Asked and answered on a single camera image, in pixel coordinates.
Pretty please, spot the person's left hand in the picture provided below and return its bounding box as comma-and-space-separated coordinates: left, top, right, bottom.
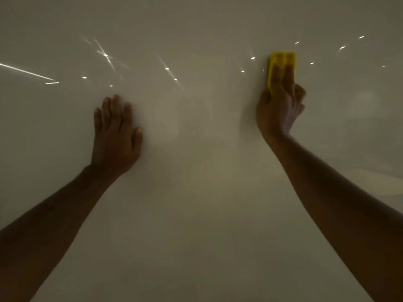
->
90, 94, 144, 182

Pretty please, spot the person's right hand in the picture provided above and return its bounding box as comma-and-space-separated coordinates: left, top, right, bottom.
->
256, 63, 307, 139

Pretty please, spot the yellow cleaning sponge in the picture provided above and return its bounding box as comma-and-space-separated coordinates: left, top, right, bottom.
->
267, 52, 297, 91

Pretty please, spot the person's right forearm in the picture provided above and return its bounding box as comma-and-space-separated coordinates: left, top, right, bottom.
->
264, 132, 403, 302

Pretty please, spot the person's left forearm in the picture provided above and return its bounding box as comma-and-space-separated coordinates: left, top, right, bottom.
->
0, 165, 119, 302

